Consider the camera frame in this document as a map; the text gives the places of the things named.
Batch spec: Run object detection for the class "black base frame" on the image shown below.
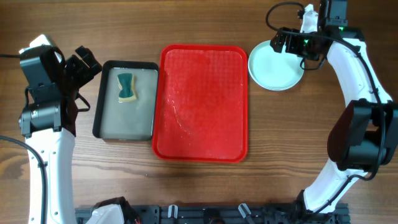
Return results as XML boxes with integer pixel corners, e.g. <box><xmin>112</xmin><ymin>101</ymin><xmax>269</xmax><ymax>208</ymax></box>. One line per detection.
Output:
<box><xmin>75</xmin><ymin>203</ymin><xmax>351</xmax><ymax>224</ymax></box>

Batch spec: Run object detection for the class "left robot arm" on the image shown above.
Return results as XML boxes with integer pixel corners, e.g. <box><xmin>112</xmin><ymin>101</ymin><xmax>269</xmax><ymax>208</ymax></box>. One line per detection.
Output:
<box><xmin>19</xmin><ymin>45</ymin><xmax>102</xmax><ymax>223</ymax></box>

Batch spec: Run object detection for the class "mint plate back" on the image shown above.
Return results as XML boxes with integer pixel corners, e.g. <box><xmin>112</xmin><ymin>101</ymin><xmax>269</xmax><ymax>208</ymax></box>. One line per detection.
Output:
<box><xmin>248</xmin><ymin>40</ymin><xmax>304</xmax><ymax>91</ymax></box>

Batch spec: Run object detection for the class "black water tray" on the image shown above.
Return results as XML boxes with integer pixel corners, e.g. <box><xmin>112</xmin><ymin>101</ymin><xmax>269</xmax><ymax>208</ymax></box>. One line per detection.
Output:
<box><xmin>92</xmin><ymin>60</ymin><xmax>159</xmax><ymax>141</ymax></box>

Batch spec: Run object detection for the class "green yellow sponge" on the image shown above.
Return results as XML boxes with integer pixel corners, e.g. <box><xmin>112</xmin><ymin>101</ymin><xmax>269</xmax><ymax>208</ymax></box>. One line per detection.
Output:
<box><xmin>117</xmin><ymin>73</ymin><xmax>137</xmax><ymax>103</ymax></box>

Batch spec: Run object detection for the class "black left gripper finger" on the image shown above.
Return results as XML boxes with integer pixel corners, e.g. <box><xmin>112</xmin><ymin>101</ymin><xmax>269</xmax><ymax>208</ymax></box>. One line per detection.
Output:
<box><xmin>75</xmin><ymin>45</ymin><xmax>103</xmax><ymax>75</ymax></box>
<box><xmin>65</xmin><ymin>55</ymin><xmax>93</xmax><ymax>87</ymax></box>

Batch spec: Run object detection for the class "red plastic tray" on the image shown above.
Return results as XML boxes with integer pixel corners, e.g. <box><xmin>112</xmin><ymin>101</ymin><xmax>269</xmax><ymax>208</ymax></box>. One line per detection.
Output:
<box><xmin>152</xmin><ymin>44</ymin><xmax>248</xmax><ymax>163</ymax></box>

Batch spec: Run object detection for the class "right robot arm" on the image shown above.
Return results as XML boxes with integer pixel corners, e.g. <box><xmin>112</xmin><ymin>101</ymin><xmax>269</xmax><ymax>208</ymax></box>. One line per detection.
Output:
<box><xmin>271</xmin><ymin>26</ymin><xmax>397</xmax><ymax>218</ymax></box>

